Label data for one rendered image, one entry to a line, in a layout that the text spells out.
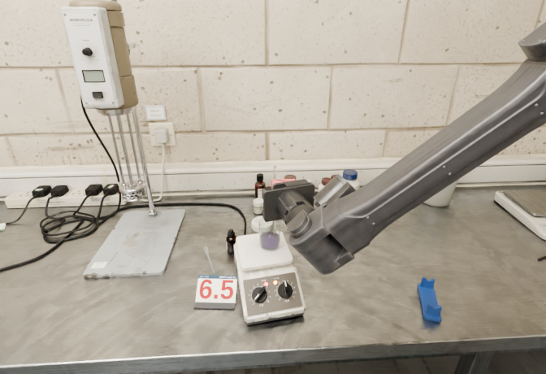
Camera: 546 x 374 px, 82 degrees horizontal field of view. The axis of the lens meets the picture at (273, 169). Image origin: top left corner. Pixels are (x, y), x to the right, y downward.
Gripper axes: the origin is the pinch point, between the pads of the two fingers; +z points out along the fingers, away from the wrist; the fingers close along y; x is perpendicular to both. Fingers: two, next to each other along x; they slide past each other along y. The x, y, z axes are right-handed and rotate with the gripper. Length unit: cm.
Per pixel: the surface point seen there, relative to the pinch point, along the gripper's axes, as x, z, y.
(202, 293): 24.2, -1.7, 17.7
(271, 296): 21.3, -10.0, 4.0
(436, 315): 24.6, -22.7, -28.2
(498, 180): 23, 19, -98
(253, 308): 22.2, -11.0, 8.4
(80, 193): 21, 55, 53
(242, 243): 16.9, 3.9, 6.9
